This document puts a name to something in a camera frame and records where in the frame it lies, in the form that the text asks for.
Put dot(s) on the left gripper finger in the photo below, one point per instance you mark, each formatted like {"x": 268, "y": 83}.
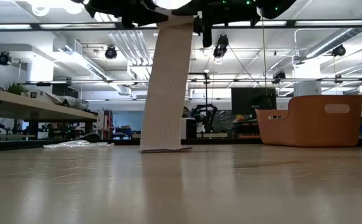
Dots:
{"x": 152, "y": 17}

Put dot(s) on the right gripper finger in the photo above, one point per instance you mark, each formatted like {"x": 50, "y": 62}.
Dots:
{"x": 187, "y": 11}

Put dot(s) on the white elastic bandage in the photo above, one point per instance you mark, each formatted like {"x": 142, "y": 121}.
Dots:
{"x": 165, "y": 93}

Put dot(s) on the clear plastic wrapper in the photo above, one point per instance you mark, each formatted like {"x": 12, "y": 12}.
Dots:
{"x": 74, "y": 144}

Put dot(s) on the background black robot arm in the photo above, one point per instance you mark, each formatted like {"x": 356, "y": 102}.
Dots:
{"x": 205, "y": 113}

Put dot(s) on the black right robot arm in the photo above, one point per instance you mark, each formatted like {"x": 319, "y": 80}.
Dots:
{"x": 274, "y": 7}

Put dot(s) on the black monitor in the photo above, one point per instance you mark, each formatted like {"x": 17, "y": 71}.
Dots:
{"x": 246, "y": 99}

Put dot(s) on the grey cloth bundle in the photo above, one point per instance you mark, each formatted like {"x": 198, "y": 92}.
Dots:
{"x": 71, "y": 102}

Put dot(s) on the red white shelf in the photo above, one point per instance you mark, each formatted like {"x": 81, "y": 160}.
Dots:
{"x": 106, "y": 123}

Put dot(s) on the white labelled box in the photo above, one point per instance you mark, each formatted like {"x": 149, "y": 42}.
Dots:
{"x": 37, "y": 95}

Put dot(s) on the white box appliance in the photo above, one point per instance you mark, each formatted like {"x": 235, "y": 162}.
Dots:
{"x": 190, "y": 129}

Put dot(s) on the dark shelf colourful items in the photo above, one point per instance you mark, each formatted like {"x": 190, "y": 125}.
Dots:
{"x": 244, "y": 127}

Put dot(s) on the wooden side table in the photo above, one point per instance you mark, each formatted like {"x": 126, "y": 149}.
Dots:
{"x": 43, "y": 109}

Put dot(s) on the potted green plant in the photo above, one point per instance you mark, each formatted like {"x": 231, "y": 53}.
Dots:
{"x": 16, "y": 88}

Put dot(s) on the orange plastic basket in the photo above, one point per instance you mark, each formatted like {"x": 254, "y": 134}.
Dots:
{"x": 308, "y": 124}

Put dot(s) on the black ceiling camera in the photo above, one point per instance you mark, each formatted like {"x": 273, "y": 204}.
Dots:
{"x": 279, "y": 77}
{"x": 111, "y": 53}
{"x": 221, "y": 46}
{"x": 339, "y": 50}
{"x": 4, "y": 58}

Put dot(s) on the black overhead frame bar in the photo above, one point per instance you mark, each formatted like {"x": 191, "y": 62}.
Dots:
{"x": 290, "y": 23}

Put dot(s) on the black table frame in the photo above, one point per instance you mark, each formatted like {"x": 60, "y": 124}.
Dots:
{"x": 12, "y": 144}

